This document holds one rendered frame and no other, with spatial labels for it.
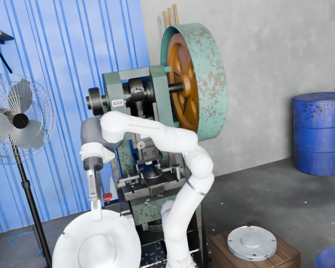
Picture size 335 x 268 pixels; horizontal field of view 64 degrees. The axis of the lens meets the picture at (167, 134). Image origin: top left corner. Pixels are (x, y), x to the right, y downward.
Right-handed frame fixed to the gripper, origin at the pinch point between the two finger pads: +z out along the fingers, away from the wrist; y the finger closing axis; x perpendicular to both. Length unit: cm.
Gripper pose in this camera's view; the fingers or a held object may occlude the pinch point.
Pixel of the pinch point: (96, 210)
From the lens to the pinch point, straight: 103.2
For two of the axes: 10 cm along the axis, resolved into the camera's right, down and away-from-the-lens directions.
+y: -0.1, -5.0, -8.7
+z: 2.0, 8.5, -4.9
